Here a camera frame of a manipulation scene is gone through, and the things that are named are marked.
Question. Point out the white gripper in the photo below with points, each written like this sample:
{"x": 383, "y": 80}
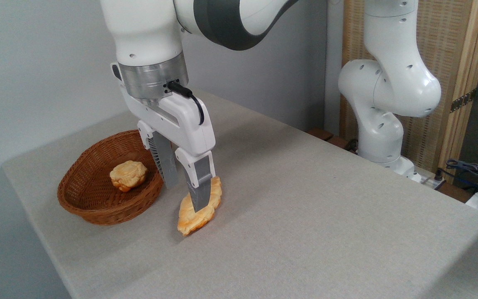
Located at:
{"x": 189, "y": 124}

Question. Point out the golden croissant bread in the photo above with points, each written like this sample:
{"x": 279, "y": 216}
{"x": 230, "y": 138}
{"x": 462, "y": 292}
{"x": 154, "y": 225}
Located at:
{"x": 193, "y": 222}

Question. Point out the round golden bread roll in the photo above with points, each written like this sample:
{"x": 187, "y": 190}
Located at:
{"x": 129, "y": 175}

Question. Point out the wooden rattan folding screen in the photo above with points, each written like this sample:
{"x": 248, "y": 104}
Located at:
{"x": 446, "y": 41}

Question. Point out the brown wicker basket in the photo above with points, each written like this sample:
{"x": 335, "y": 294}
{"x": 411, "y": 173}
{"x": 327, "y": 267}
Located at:
{"x": 98, "y": 211}

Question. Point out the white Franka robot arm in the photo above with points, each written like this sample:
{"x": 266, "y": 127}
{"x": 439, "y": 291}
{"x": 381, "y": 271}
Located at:
{"x": 147, "y": 29}

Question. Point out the metal screen hinge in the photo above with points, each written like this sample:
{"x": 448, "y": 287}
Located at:
{"x": 463, "y": 101}

